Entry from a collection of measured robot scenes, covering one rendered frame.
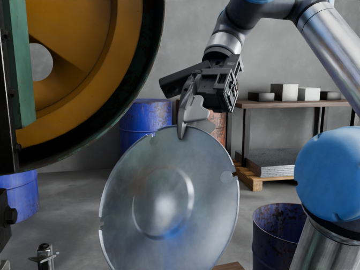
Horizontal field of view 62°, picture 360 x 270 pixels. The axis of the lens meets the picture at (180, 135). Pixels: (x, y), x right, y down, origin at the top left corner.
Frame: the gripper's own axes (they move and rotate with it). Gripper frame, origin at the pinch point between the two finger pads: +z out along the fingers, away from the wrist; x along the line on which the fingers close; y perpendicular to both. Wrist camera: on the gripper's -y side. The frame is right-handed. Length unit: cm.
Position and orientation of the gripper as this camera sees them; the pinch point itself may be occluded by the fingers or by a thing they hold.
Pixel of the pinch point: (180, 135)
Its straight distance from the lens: 56.3
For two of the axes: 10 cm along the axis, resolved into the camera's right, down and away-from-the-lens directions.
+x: 3.3, 5.7, 7.5
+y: 8.8, 0.9, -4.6
